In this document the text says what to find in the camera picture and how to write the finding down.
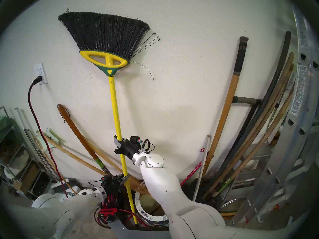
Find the brown cardboard box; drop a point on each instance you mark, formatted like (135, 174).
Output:
(27, 175)

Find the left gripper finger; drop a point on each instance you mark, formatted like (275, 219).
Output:
(118, 175)
(123, 180)

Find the tan wooden pole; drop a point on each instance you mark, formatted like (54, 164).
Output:
(290, 57)
(289, 71)

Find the brown stick with green band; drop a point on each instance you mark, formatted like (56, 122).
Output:
(72, 129)

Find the black tool with grey crossgrip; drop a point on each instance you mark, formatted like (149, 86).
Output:
(245, 100)

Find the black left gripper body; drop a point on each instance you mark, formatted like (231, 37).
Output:
(111, 185)

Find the thin red rod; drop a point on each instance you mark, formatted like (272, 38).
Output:
(190, 175)

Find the long light wooden stick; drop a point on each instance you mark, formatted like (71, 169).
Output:
(74, 157)

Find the wooden pole with green end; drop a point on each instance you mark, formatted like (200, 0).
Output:
(265, 135)

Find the floral ceramic pot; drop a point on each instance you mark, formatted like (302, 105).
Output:
(147, 216)

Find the white plastic bag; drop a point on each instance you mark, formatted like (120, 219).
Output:
(17, 158)

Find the white plastic pipe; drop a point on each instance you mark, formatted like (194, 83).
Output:
(19, 116)

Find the white flat stick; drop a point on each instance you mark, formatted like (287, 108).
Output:
(203, 166)

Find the white wall outlet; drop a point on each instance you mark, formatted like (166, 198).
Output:
(41, 71)

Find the pale green labelled tag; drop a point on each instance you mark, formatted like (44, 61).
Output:
(51, 137)

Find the aluminium extension ladder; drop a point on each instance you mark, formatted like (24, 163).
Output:
(299, 91)

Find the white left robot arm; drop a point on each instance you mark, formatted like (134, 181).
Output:
(62, 216)

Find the yellow broom with black bristles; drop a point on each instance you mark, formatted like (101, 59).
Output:
(113, 99)

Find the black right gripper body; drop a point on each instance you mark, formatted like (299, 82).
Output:
(128, 149)

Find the bundle of metal strips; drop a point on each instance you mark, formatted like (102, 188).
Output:
(37, 151)

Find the green mesh bundle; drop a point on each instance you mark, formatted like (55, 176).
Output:
(5, 124)

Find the black storage bin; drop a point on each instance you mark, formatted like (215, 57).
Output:
(41, 185)

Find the thin wooden stick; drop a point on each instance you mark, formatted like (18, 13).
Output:
(72, 189)

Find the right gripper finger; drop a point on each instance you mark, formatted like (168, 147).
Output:
(118, 141)

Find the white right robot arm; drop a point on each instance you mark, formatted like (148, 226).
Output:
(162, 183)

